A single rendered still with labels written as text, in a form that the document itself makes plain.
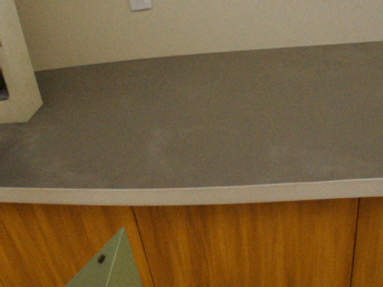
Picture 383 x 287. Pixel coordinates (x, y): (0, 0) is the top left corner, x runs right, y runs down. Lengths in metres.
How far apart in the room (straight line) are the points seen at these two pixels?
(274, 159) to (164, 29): 0.73
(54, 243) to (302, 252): 0.56
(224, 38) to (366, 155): 0.73
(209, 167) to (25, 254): 0.54
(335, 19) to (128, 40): 0.69
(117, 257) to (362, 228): 0.65
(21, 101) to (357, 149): 0.84
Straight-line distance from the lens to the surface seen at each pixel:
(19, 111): 1.22
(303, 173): 0.82
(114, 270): 0.35
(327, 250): 0.96
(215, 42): 1.44
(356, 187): 0.81
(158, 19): 1.44
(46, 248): 1.09
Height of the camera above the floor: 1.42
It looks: 26 degrees down
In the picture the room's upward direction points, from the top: 11 degrees counter-clockwise
